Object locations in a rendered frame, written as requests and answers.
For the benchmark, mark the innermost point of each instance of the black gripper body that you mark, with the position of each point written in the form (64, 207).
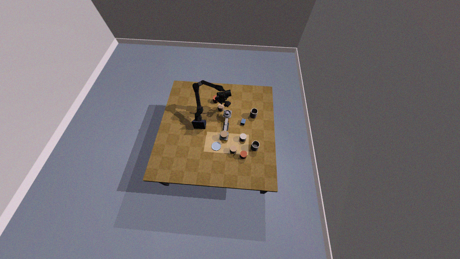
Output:
(227, 103)

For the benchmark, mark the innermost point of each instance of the grey round dish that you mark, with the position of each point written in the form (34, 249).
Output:
(216, 146)

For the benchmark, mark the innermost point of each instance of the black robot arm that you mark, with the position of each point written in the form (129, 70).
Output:
(222, 94)

